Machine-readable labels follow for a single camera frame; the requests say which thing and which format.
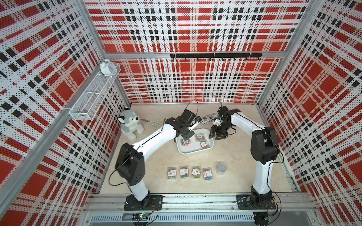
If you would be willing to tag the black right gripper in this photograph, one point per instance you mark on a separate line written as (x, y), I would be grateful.
(214, 130)

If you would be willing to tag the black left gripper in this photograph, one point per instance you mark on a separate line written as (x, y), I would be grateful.
(190, 133)

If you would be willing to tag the white plastic storage box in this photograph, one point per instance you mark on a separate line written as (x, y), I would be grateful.
(194, 145)

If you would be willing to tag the round clear paper clip box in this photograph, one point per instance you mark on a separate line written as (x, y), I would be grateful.
(221, 168)

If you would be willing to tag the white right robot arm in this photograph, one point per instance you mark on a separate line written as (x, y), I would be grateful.
(264, 149)

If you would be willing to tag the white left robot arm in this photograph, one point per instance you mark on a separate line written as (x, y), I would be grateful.
(130, 164)

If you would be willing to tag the newspaper print pouch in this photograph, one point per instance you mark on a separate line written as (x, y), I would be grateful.
(208, 118)

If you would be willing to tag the grey white husky plush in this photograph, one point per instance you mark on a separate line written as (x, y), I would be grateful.
(130, 123)

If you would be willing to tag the white alarm clock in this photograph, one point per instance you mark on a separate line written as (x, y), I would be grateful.
(107, 67)

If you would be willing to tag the white handled scissors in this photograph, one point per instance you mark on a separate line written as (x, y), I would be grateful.
(155, 123)

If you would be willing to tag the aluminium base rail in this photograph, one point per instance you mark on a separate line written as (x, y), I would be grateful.
(218, 202)

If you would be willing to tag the black wall hook rail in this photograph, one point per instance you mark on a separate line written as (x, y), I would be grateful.
(215, 55)

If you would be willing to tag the white wire mesh shelf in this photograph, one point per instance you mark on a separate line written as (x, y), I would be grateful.
(88, 104)

